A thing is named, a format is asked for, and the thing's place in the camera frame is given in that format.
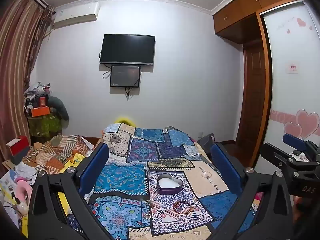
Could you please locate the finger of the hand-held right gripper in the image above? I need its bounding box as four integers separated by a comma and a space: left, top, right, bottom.
282, 133, 316, 153
259, 142, 300, 173

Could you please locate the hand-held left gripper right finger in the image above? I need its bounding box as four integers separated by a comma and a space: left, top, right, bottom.
210, 143, 293, 240

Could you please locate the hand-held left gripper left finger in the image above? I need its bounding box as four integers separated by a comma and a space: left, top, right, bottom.
27, 142, 111, 240

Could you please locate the purple heart-shaped jewelry box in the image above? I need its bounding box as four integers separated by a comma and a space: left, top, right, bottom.
156, 173, 183, 195

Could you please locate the red bead bracelet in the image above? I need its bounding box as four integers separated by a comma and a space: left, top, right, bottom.
172, 201, 196, 215

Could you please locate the person's right hand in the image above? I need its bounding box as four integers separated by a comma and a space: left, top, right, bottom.
292, 196, 310, 224

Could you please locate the yellow cloth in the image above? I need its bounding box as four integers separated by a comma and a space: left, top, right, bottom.
59, 154, 87, 174

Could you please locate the dark bag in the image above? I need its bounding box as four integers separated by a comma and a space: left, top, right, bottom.
197, 134, 216, 153

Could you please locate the yellow round object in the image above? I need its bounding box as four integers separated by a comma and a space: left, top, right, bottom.
114, 116, 137, 126

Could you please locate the patchwork printed blanket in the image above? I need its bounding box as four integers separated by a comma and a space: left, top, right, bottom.
65, 122, 258, 240

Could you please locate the green patterned cloth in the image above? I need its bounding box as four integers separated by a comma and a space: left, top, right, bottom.
27, 114, 63, 138

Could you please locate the orange box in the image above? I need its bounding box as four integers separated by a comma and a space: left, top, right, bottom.
30, 107, 50, 117

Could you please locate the red and white box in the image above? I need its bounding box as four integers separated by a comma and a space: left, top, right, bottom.
5, 135, 30, 162

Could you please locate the pile of clothes and toys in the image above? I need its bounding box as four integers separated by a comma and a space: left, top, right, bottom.
0, 161, 43, 238

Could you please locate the heap of stuffed bags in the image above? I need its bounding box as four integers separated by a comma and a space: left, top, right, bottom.
24, 81, 54, 109

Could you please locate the brown striped curtain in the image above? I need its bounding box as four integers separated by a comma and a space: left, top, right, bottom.
0, 0, 55, 164

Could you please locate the wooden overhead cabinet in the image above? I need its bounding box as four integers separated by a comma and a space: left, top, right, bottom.
213, 0, 304, 45

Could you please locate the white air conditioner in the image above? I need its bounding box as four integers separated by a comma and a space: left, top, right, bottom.
53, 2, 100, 29

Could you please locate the small black wall monitor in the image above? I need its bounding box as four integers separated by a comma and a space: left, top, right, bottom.
110, 65, 142, 88

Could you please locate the black wall television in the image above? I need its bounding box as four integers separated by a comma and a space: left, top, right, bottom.
99, 34, 156, 66

